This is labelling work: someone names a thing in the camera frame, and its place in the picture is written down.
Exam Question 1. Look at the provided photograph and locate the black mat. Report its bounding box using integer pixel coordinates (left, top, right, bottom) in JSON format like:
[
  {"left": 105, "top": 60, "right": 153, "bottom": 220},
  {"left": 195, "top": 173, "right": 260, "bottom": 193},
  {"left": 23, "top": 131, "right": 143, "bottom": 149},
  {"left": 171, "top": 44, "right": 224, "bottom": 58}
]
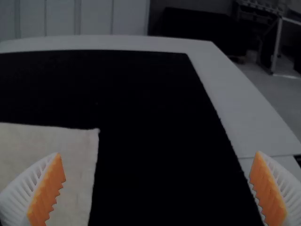
[{"left": 0, "top": 49, "right": 269, "bottom": 226}]

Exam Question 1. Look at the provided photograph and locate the black crate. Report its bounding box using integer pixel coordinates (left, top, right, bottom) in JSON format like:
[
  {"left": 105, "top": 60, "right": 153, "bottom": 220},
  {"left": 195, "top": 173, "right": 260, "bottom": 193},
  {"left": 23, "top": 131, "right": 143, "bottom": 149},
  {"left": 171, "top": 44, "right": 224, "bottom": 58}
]
[{"left": 162, "top": 6, "right": 263, "bottom": 57}]

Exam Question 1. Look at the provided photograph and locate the pale towel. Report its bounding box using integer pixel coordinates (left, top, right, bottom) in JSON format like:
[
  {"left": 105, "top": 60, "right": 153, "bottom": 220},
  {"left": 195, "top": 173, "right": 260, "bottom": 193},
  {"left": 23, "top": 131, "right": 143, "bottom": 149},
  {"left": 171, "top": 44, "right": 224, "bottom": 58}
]
[{"left": 0, "top": 122, "right": 101, "bottom": 226}]

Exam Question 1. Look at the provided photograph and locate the metal frame table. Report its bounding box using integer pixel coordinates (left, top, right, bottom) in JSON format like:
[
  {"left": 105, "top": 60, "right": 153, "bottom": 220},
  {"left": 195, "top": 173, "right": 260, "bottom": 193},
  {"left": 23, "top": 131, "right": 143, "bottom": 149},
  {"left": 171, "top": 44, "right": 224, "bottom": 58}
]
[{"left": 270, "top": 15, "right": 301, "bottom": 75}]

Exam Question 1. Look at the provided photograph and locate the grey cupboard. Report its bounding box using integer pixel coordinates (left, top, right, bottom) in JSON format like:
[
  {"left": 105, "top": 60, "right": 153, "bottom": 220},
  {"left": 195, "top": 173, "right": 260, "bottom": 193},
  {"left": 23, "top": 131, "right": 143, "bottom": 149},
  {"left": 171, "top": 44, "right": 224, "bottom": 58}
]
[{"left": 0, "top": 0, "right": 151, "bottom": 40}]

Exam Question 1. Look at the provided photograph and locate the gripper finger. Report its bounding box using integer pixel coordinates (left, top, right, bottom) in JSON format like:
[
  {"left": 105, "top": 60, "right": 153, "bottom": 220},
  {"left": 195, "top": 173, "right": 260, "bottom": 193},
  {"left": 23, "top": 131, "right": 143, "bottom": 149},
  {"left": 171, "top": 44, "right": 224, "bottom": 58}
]
[
  {"left": 249, "top": 151, "right": 301, "bottom": 226},
  {"left": 0, "top": 152, "right": 67, "bottom": 226}
]

